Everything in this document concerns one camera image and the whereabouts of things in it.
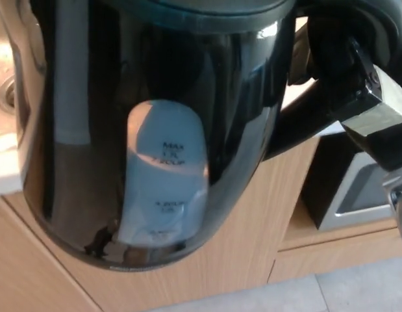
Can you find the black electric kettle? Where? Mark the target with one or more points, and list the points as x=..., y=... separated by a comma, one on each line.
x=155, y=81

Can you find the light wood kitchen cabinet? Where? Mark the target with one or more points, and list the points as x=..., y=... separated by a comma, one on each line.
x=220, y=286

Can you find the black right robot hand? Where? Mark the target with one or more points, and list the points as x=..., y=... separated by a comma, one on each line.
x=366, y=97

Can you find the stainless steel sink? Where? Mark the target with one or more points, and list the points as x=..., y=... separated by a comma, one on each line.
x=2, y=65

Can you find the silver and black microwave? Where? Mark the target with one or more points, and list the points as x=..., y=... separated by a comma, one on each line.
x=350, y=201

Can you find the metal sink drain strainer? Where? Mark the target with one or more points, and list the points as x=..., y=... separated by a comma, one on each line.
x=1, y=94

